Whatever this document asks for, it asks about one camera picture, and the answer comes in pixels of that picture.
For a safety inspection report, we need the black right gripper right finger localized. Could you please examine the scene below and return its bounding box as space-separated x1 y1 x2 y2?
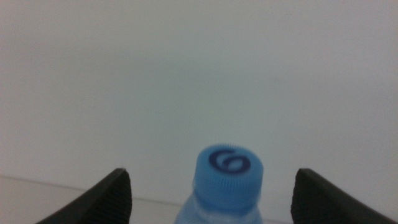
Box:
290 168 398 224

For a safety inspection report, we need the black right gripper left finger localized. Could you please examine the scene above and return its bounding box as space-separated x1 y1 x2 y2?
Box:
35 167 133 224

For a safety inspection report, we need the clear water bottle blue cap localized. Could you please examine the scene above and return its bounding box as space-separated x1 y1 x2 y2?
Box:
173 142 265 224

